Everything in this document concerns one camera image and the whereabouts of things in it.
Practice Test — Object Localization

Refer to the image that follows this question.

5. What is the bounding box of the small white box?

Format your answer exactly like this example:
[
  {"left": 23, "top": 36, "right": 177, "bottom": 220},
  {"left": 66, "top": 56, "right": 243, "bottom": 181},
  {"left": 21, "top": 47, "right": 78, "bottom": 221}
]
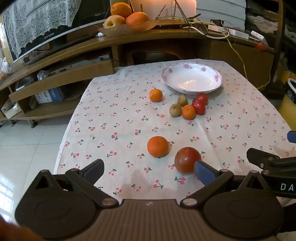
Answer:
[{"left": 1, "top": 102, "right": 21, "bottom": 120}]

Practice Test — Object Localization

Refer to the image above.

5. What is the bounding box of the white cable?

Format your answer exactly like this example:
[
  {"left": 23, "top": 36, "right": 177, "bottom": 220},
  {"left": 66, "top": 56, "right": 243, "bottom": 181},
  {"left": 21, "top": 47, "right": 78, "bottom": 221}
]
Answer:
[{"left": 183, "top": 25, "right": 230, "bottom": 39}]

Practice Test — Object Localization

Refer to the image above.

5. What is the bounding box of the white floral plate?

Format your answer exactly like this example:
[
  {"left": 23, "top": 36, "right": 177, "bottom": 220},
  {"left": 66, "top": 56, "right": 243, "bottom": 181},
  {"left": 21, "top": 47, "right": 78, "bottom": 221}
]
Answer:
[{"left": 161, "top": 63, "right": 224, "bottom": 94}]

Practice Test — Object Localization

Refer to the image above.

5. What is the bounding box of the white plug adapter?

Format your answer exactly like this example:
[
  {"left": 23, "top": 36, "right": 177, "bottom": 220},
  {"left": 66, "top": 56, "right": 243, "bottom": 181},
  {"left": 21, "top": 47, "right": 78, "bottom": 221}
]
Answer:
[{"left": 251, "top": 30, "right": 269, "bottom": 47}]

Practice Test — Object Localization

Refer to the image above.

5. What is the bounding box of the wooden television cabinet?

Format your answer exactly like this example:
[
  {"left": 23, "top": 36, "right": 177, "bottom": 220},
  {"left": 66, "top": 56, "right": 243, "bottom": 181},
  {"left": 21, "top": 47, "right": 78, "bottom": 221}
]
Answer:
[{"left": 0, "top": 20, "right": 278, "bottom": 128}]

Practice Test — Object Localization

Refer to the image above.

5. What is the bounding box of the blue and white box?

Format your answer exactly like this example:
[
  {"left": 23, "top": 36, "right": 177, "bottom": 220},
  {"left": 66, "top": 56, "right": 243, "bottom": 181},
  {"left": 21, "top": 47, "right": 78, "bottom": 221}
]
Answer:
[{"left": 35, "top": 87, "right": 65, "bottom": 104}]

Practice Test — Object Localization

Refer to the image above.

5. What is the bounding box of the large orange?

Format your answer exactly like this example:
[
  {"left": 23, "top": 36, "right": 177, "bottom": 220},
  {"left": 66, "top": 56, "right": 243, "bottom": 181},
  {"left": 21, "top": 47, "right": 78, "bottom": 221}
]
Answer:
[
  {"left": 125, "top": 12, "right": 150, "bottom": 25},
  {"left": 110, "top": 2, "right": 133, "bottom": 18}
]

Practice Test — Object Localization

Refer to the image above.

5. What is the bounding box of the black television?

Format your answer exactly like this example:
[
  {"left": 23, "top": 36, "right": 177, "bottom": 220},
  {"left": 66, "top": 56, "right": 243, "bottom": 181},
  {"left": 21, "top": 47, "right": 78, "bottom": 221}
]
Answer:
[{"left": 0, "top": 0, "right": 112, "bottom": 66}]

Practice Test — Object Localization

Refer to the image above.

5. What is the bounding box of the small red tomato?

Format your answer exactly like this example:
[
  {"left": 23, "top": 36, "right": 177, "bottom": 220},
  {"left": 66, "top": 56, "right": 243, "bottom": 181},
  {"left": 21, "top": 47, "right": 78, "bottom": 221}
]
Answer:
[
  {"left": 191, "top": 100, "right": 206, "bottom": 115},
  {"left": 196, "top": 93, "right": 209, "bottom": 106}
]

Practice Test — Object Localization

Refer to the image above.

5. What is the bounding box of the white lace cover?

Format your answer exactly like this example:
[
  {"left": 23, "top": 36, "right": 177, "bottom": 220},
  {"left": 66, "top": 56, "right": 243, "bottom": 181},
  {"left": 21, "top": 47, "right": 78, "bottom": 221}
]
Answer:
[{"left": 2, "top": 0, "right": 82, "bottom": 58}]

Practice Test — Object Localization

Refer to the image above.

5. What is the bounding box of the yellow apple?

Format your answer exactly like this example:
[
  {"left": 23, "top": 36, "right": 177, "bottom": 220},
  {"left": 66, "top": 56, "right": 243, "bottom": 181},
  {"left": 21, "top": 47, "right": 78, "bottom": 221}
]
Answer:
[{"left": 103, "top": 15, "right": 126, "bottom": 29}]

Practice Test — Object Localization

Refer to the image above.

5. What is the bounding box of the yellow cable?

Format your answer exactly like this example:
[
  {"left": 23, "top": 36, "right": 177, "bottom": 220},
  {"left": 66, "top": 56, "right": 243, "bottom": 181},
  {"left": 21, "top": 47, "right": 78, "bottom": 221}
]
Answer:
[{"left": 225, "top": 35, "right": 271, "bottom": 91}]

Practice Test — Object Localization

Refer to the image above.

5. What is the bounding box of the yellow trash bin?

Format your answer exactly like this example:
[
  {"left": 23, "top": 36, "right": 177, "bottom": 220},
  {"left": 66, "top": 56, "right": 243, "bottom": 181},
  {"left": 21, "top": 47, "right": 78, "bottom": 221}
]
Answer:
[{"left": 279, "top": 78, "right": 296, "bottom": 118}]

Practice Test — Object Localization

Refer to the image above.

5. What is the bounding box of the orange tangerine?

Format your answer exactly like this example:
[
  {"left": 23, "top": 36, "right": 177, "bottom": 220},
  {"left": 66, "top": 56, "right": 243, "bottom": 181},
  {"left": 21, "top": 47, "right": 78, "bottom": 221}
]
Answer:
[
  {"left": 149, "top": 89, "right": 163, "bottom": 102},
  {"left": 147, "top": 136, "right": 169, "bottom": 158},
  {"left": 181, "top": 105, "right": 197, "bottom": 120}
]

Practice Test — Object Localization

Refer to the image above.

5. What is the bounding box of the large dark red tomato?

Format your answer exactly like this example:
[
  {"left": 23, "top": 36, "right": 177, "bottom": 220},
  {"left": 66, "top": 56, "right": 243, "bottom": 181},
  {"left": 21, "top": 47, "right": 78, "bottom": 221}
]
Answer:
[{"left": 174, "top": 147, "right": 202, "bottom": 174}]

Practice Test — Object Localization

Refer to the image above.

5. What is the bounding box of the white power strip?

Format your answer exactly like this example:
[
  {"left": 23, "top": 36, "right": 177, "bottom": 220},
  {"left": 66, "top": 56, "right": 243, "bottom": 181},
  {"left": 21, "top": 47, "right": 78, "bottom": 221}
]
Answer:
[{"left": 208, "top": 24, "right": 250, "bottom": 40}]

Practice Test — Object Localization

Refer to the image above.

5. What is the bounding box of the cherry print tablecloth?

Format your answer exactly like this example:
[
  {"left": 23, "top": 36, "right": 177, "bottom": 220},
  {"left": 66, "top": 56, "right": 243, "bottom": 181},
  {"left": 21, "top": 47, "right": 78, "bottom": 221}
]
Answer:
[{"left": 54, "top": 61, "right": 293, "bottom": 202}]

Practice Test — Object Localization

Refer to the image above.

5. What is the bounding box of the wooden post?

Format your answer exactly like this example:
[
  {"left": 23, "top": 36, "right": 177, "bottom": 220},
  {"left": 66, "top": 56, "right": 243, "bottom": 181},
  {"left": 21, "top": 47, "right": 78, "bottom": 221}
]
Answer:
[{"left": 273, "top": 0, "right": 285, "bottom": 79}]

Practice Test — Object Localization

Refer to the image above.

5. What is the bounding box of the silver media player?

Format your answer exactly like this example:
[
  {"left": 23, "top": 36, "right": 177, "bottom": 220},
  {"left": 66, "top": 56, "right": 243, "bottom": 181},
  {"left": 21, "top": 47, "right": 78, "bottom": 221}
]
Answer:
[{"left": 46, "top": 54, "right": 111, "bottom": 73}]

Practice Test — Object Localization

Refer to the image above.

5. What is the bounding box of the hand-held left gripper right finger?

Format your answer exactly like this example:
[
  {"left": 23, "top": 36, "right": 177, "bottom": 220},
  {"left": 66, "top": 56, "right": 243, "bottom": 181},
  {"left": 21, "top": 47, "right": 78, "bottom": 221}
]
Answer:
[{"left": 180, "top": 160, "right": 270, "bottom": 208}]

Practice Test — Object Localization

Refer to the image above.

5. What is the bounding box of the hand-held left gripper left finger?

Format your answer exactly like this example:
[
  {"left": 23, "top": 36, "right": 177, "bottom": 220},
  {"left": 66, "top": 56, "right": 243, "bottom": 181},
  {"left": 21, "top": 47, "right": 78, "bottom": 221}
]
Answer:
[{"left": 30, "top": 159, "right": 119, "bottom": 208}]

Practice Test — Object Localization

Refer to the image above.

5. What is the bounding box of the glass fruit bowl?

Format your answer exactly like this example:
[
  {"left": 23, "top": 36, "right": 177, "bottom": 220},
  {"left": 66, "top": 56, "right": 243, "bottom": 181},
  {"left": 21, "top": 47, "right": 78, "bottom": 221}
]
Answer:
[{"left": 98, "top": 20, "right": 159, "bottom": 36}]

